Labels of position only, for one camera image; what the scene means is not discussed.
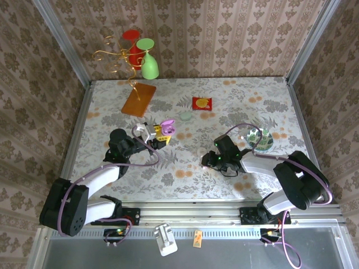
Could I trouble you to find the red wine glass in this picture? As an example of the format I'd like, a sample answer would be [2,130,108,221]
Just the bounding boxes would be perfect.
[122,30,146,71]

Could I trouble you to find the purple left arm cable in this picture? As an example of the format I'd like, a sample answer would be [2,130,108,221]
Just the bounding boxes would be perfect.
[57,127,161,238]

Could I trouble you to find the slotted grey cable duct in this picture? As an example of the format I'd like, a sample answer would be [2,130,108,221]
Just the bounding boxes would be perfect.
[50,228,263,239]

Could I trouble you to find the gold wire cup stand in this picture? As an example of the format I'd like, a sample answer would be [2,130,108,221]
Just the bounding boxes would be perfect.
[92,35,157,117]

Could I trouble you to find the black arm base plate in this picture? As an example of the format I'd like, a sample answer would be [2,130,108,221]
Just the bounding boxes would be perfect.
[239,206,292,225]
[90,207,141,226]

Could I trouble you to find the aluminium front rail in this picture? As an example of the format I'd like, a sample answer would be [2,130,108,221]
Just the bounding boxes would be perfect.
[39,200,346,228]

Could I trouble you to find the green leaf pattern bowl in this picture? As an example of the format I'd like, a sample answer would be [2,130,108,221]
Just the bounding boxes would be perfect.
[246,126,274,153]

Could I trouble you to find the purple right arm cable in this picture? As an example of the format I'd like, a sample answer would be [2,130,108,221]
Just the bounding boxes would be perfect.
[224,123,334,268]

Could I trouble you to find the aluminium frame post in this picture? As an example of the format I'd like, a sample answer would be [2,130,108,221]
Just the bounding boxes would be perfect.
[30,0,92,85]
[285,0,342,85]

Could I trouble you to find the red snack packet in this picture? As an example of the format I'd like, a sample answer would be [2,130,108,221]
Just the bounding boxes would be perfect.
[192,96,213,110]

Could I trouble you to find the green wine glass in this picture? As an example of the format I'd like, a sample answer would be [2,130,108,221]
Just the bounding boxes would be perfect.
[136,38,160,80]

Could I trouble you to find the grey metal panel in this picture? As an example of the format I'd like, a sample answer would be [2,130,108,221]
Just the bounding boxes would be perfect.
[26,226,358,269]

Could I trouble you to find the aluminium table side rail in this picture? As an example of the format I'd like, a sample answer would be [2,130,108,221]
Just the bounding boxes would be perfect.
[60,81,94,180]
[285,78,330,204]

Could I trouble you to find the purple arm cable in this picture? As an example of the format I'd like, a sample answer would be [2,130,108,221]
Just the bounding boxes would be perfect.
[57,127,161,238]
[224,123,334,268]

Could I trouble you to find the orange tag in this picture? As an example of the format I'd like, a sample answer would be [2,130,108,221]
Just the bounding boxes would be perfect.
[192,229,203,249]

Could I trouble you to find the white plastic bracket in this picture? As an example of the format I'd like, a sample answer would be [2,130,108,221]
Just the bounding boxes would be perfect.
[153,223,179,257]

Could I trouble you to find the pink purple small cup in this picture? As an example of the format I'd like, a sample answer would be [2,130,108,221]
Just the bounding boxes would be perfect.
[159,119,176,137]

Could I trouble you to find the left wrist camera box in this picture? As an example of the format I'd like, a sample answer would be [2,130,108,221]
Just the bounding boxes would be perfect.
[134,122,157,141]

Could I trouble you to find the black controller board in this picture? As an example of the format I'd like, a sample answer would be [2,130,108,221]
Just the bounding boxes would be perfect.
[103,227,132,248]
[259,228,283,247]

